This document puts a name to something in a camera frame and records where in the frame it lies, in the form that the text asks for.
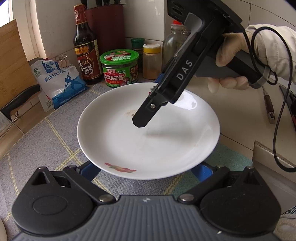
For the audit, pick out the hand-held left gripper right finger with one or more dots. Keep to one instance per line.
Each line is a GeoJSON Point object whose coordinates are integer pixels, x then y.
{"type": "Point", "coordinates": [203, 172]}

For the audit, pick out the person's right hand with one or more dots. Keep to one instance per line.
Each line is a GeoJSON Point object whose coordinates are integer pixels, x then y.
{"type": "Point", "coordinates": [231, 44]}

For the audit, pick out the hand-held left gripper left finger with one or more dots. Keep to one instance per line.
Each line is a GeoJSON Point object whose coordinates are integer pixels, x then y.
{"type": "Point", "coordinates": [89, 171]}

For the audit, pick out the wooden cutting board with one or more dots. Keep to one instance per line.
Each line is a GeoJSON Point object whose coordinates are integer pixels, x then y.
{"type": "Point", "coordinates": [11, 58]}

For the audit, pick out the spice bottle with green lid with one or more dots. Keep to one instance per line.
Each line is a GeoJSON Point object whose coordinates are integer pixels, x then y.
{"type": "Point", "coordinates": [138, 53]}

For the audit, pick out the person's right forearm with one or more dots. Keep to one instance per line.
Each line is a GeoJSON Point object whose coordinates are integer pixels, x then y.
{"type": "Point", "coordinates": [277, 51]}

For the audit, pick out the grey and teal checked mat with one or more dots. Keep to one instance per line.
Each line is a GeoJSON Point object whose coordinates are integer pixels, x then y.
{"type": "Point", "coordinates": [57, 129]}

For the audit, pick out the green sauce jar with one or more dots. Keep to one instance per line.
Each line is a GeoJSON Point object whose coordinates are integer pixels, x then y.
{"type": "Point", "coordinates": [119, 69]}

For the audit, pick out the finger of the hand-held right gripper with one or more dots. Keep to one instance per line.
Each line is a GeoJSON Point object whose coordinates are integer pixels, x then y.
{"type": "Point", "coordinates": [148, 111]}
{"type": "Point", "coordinates": [158, 81]}

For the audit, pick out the dark red knife block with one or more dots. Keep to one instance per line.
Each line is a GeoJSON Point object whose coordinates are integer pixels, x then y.
{"type": "Point", "coordinates": [108, 34]}

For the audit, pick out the white and blue salt bag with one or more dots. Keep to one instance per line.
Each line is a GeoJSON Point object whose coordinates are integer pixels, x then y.
{"type": "Point", "coordinates": [60, 88]}

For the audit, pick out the spice jar with yellow lid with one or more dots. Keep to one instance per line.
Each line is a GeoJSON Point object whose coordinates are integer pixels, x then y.
{"type": "Point", "coordinates": [151, 62]}

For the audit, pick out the dark vinegar bottle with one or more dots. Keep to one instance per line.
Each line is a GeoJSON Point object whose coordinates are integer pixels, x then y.
{"type": "Point", "coordinates": [86, 58]}

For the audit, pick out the white plate with small stain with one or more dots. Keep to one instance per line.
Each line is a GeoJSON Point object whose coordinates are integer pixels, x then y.
{"type": "Point", "coordinates": [161, 150]}

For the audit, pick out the glass bottle with red cap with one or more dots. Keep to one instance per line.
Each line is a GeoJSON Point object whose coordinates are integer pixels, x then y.
{"type": "Point", "coordinates": [173, 46]}

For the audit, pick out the metal binder clip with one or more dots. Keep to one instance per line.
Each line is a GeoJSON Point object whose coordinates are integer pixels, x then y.
{"type": "Point", "coordinates": [59, 62]}
{"type": "Point", "coordinates": [65, 60]}

